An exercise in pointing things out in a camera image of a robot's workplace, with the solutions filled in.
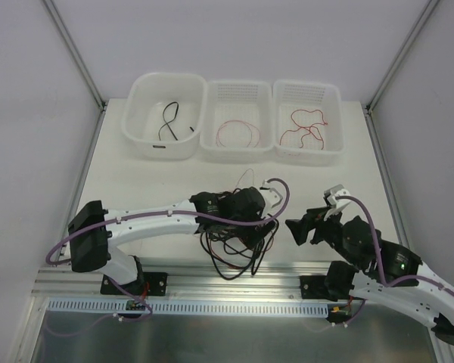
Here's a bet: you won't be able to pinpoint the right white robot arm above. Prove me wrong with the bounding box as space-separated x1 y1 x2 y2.
285 207 454 346

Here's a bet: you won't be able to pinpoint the white slotted cable duct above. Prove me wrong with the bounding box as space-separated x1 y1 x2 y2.
47 298 328 318

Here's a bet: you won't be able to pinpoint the left aluminium frame post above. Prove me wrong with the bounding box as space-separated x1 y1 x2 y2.
41 0 107 110

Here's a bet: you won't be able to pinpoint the white perforated basket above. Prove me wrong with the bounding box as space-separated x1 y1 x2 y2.
200 79 274 163
272 79 345 166

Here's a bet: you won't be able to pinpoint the black cable in bin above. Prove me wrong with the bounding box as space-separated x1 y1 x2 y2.
157 101 195 142

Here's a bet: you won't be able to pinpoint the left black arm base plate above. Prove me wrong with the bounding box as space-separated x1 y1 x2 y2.
100 271 169 296

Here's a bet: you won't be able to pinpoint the thin red wire loop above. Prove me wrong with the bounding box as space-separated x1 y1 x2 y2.
215 119 262 149

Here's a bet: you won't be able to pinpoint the right aluminium frame post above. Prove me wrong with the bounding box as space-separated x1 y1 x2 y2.
365 0 441 115

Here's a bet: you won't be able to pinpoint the aluminium frame post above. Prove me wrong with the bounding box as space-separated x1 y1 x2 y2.
41 0 107 110
365 0 441 115

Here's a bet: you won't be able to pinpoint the middle white perforated basket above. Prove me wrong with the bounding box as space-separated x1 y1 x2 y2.
200 79 274 163

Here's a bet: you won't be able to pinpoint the solid white plastic bin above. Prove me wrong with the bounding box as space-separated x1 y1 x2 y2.
120 73 207 160

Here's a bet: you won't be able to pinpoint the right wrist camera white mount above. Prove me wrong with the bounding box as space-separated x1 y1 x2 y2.
323 185 350 221

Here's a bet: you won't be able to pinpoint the right white perforated basket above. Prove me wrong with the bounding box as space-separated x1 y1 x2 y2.
272 79 345 166

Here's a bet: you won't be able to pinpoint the black and red cables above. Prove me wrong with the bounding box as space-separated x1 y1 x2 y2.
198 168 281 281

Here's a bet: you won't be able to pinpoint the red wire in right basket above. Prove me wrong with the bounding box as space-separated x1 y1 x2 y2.
279 108 329 156

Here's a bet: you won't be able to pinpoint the aluminium mounting rail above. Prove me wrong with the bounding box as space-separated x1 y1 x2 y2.
32 260 364 303

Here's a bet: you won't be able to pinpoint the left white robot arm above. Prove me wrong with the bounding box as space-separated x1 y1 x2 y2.
68 187 283 295

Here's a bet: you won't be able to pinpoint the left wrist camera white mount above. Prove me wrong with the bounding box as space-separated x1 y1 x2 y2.
258 180 284 214

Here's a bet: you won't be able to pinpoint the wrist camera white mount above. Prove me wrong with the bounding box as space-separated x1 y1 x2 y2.
258 180 284 214
323 185 350 221

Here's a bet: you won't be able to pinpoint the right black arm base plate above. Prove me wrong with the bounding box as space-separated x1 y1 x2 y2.
299 275 329 299

